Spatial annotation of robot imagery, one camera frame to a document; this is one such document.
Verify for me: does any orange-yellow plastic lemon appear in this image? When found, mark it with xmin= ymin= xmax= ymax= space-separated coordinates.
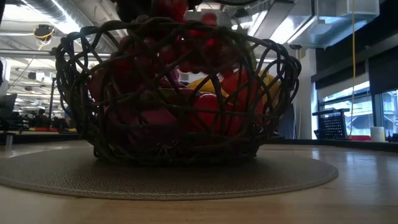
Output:
xmin=186 ymin=77 xmax=229 ymax=98

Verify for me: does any orange plastic carrot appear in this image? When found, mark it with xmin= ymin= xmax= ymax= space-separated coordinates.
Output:
xmin=220 ymin=68 xmax=265 ymax=119

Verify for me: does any red plastic apple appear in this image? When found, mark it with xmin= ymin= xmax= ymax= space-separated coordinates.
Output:
xmin=189 ymin=92 xmax=246 ymax=138

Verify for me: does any frilly green purple cabbage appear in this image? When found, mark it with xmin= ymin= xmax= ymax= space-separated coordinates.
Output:
xmin=88 ymin=67 xmax=187 ymax=147

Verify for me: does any yellow plastic starfruit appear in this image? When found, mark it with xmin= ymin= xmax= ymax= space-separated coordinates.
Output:
xmin=257 ymin=70 xmax=282 ymax=108

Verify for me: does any dark woven wicker basket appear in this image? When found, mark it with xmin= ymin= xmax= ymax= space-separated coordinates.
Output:
xmin=55 ymin=17 xmax=302 ymax=166

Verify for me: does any black ceiling device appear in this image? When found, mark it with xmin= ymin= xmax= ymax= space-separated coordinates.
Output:
xmin=33 ymin=24 xmax=56 ymax=41

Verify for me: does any white building column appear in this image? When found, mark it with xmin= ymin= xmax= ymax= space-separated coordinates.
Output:
xmin=298 ymin=46 xmax=318 ymax=140

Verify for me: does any white curved panel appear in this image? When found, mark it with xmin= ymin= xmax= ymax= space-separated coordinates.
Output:
xmin=0 ymin=58 xmax=10 ymax=94

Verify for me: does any round grey placemat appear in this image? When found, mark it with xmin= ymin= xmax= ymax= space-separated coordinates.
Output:
xmin=0 ymin=144 xmax=340 ymax=202

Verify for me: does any black perforated crate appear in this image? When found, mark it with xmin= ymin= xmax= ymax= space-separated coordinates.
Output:
xmin=312 ymin=108 xmax=351 ymax=140

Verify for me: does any white cup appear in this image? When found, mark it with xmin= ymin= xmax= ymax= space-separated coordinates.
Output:
xmin=369 ymin=126 xmax=386 ymax=143

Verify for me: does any silver spiral ceiling duct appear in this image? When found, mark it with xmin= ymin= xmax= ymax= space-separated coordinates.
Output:
xmin=18 ymin=0 xmax=81 ymax=35

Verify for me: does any rectangular silver ceiling duct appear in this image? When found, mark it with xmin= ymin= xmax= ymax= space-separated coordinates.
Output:
xmin=248 ymin=0 xmax=381 ymax=50

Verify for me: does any black aluminium table frame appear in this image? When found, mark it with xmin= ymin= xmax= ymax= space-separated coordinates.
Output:
xmin=0 ymin=132 xmax=398 ymax=153

